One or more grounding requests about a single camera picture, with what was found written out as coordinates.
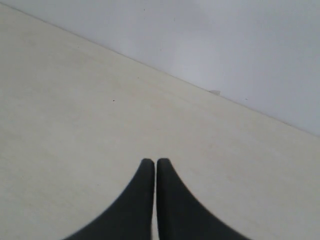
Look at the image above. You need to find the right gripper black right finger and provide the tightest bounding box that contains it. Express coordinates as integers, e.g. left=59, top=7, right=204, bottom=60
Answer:
left=156, top=158, right=247, bottom=240

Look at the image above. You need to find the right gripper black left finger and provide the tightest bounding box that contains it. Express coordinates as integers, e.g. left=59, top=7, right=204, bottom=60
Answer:
left=66, top=158, right=155, bottom=240

